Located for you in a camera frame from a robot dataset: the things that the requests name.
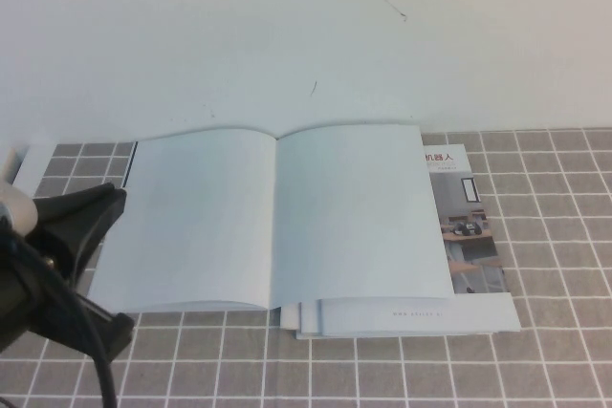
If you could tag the book with photo pages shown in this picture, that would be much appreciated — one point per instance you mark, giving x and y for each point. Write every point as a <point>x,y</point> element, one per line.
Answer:
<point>287,217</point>

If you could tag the grey white-grid tablecloth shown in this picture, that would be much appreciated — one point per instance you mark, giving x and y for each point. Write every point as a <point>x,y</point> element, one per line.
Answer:
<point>334,370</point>

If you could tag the white stacked booklet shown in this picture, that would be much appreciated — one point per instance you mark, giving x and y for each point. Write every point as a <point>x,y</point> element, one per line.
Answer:
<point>289,317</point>
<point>311,319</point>

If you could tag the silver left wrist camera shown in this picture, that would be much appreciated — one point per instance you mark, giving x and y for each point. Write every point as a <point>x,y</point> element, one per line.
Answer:
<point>19,209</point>

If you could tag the brochure with robot office cover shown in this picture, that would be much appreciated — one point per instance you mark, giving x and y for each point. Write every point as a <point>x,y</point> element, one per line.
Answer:
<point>468,236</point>

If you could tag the beige wooden strip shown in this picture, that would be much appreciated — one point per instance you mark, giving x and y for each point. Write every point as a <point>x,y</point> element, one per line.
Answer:
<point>8,159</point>

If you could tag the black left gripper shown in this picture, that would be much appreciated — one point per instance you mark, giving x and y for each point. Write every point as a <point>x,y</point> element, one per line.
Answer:
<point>24,284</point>

